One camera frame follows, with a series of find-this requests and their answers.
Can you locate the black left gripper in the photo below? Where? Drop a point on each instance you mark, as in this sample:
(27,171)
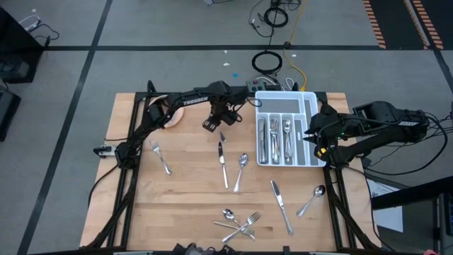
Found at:
(226,110)

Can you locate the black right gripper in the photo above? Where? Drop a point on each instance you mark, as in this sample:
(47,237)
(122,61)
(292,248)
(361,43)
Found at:
(325,127)

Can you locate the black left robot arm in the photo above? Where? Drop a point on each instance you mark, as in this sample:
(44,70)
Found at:
(198,99)

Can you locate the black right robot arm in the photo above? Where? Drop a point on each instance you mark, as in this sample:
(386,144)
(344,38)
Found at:
(389,120)

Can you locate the peach saucer plate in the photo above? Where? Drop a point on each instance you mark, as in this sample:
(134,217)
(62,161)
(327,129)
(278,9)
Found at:
(178,117)

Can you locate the white cutlery organizer tray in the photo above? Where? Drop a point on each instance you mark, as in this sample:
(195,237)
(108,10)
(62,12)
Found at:
(279,106)

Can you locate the grey power strip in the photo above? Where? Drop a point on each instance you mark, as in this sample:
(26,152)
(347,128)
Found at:
(262,86)

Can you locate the white paper sheet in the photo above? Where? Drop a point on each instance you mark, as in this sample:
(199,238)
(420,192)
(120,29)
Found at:
(385,209)

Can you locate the black desk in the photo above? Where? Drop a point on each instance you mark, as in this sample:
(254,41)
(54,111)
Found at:
(410,193)

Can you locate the black mat with orange stripes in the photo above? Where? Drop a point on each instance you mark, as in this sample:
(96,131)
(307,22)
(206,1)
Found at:
(396,21)

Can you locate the black cabinet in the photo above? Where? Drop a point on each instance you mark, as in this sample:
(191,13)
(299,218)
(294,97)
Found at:
(17,46)
(7,113)

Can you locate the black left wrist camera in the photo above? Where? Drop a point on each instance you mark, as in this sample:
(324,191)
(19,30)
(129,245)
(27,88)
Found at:
(234,117)

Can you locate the black table frame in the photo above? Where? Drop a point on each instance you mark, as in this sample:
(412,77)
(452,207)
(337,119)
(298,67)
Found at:
(131,198)

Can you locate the black table-level camera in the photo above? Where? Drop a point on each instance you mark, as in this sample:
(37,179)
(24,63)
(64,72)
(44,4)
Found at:
(198,249)

